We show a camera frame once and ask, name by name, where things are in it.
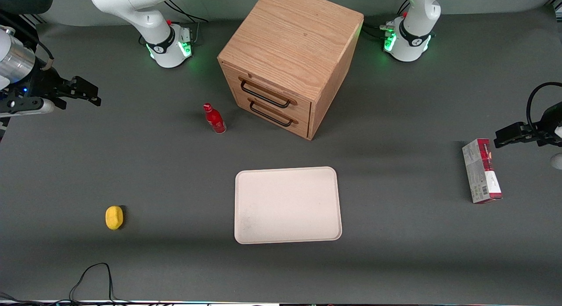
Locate black left arm base cables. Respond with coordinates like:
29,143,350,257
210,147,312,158
362,0,410,42

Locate yellow lemon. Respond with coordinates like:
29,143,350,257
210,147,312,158
105,205,125,230

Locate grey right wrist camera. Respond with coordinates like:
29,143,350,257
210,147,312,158
0,97,56,119

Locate black looped gripper cable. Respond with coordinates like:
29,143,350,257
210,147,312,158
526,82,562,132

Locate wooden drawer cabinet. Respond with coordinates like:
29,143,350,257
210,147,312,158
217,0,364,141

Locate grey and red carton box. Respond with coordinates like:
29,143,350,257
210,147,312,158
462,138,503,205

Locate black right arm base cables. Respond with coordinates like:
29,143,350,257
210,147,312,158
164,0,209,47

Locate aluminium frame profile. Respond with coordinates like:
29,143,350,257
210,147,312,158
0,10,47,32

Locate black arm base cables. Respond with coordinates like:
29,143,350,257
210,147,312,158
164,0,209,47
362,0,410,42

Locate red coke bottle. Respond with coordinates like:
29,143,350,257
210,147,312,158
203,103,227,134

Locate beige plastic tray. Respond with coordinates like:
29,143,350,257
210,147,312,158
234,166,342,245

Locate black cable on table edge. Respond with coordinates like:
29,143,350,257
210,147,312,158
0,263,132,305

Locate black metal drawer handle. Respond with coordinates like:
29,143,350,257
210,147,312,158
239,76,298,109
248,97,299,127

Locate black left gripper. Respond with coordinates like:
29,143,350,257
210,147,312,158
494,101,562,149

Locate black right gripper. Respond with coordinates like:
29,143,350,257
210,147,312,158
13,67,102,110

